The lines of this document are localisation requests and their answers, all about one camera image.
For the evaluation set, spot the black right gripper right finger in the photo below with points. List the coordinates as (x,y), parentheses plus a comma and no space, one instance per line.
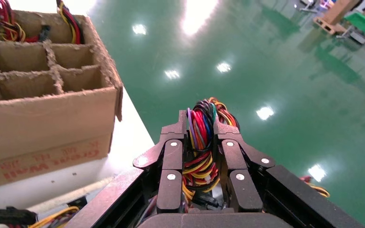
(233,157)

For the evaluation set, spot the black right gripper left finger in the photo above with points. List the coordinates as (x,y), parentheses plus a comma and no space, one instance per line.
(171,157)

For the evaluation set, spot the grey power supply row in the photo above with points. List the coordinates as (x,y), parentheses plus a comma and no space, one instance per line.
(75,195)

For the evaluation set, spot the cardboard box with dividers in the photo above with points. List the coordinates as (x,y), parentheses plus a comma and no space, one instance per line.
(44,126)

